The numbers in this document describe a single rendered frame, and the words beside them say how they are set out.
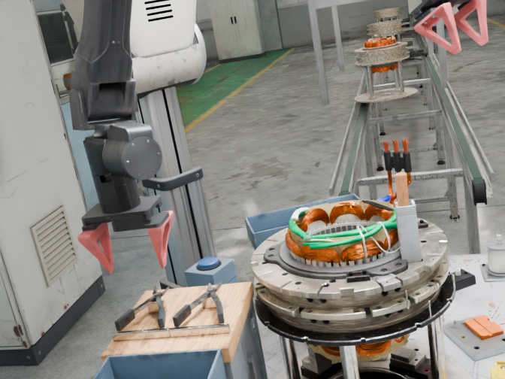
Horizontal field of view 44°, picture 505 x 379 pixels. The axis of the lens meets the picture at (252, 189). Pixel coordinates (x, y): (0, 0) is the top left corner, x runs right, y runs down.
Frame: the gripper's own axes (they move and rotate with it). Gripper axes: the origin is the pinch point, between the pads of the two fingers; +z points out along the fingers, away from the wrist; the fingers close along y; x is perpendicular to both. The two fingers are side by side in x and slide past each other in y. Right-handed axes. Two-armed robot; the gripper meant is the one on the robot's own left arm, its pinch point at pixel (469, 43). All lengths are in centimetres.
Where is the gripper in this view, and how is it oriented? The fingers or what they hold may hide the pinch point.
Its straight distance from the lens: 110.8
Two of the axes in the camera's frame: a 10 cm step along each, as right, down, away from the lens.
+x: -4.8, 3.6, 8.0
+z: 4.7, 8.8, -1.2
